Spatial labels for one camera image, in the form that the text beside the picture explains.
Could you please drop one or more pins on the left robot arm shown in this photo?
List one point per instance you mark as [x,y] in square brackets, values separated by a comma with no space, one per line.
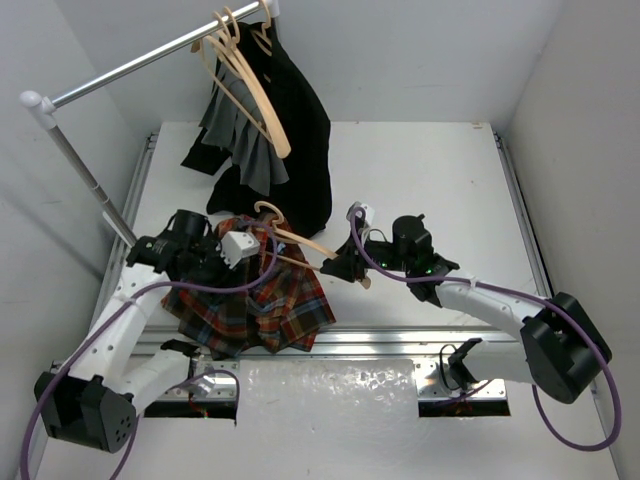
[94,398]

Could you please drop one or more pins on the plaid flannel shirt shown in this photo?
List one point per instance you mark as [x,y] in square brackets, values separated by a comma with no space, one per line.
[286,310]

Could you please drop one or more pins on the aluminium mounting rail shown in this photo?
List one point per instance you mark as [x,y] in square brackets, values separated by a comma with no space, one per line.
[214,379]

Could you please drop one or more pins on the metal clothes rack rail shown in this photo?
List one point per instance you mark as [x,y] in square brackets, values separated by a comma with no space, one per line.
[42,107]

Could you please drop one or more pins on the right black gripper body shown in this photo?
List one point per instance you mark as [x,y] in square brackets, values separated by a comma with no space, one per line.
[384,255]

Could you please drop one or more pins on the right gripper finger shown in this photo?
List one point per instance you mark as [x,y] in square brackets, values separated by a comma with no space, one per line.
[348,250]
[342,267]

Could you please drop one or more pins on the white front cover board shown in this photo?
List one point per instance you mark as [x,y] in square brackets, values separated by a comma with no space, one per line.
[349,420]

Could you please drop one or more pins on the beige hanger under black garment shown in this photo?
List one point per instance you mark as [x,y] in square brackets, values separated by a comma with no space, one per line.
[261,34]

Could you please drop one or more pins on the grey pleated skirt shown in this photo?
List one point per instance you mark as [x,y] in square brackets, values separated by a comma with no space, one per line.
[227,128]

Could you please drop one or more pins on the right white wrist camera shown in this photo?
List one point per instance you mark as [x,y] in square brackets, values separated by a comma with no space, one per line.
[361,212]

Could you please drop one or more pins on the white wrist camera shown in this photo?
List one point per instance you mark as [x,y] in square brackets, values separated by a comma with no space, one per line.
[236,246]
[361,212]

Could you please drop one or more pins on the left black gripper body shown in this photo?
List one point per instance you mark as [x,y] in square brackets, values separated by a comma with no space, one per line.
[211,265]

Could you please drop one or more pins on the metal rack upright pole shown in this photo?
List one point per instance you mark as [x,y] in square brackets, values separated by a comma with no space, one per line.
[113,216]

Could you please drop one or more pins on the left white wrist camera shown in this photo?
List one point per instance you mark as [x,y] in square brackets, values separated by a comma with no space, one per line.
[236,246]

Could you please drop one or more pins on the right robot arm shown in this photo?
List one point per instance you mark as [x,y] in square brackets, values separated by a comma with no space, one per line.
[490,305]

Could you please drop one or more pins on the black hanging garment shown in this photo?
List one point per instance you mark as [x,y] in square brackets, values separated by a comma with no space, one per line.
[306,199]

